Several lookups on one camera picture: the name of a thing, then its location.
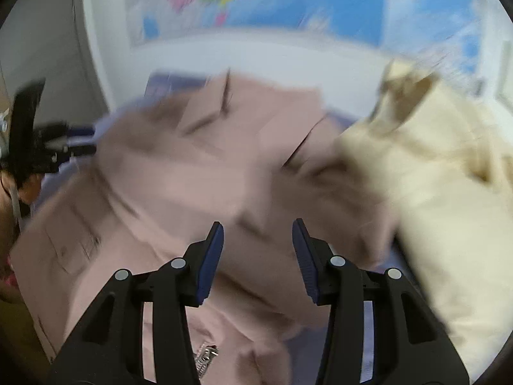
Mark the pink garment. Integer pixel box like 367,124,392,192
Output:
8,70,401,385

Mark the colourful wall map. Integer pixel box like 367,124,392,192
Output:
122,0,487,85

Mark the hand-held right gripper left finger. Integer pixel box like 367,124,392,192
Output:
48,222,224,385

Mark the grey door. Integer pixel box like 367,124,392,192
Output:
0,0,113,129

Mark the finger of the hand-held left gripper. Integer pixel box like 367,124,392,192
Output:
44,145,97,173
38,121,96,143

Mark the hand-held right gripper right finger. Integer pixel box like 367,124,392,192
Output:
292,218,469,385

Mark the person's left hand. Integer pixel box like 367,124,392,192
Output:
18,176,41,205

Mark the cream cloth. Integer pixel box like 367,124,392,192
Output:
337,58,513,381

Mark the purple plaid bed sheet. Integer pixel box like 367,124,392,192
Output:
40,71,381,385

